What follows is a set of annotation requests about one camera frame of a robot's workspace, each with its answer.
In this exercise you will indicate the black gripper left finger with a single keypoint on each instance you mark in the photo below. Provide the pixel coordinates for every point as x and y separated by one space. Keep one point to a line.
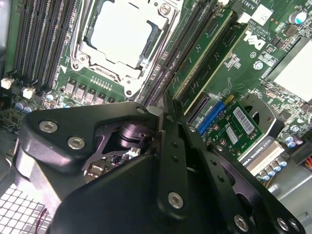
73 117

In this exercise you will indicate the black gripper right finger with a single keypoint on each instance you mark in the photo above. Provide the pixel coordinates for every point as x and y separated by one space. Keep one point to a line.
217 170

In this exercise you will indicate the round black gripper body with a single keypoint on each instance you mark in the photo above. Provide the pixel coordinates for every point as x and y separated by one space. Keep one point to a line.
109 207

